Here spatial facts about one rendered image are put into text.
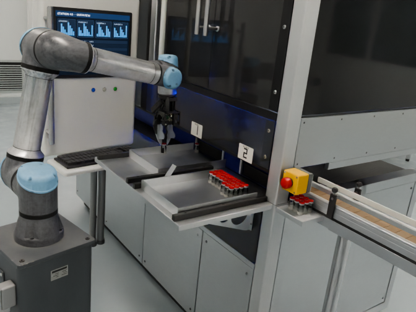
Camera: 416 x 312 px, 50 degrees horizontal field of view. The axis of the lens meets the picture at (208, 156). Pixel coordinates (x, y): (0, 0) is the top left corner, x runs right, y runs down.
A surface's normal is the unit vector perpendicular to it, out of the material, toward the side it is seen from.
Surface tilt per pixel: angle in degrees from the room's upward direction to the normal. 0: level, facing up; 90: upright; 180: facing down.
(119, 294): 0
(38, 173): 7
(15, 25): 90
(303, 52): 90
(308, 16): 90
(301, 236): 90
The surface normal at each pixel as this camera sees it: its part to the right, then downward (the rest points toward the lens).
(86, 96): 0.66, 0.29
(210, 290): -0.81, 0.11
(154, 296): 0.10, -0.95
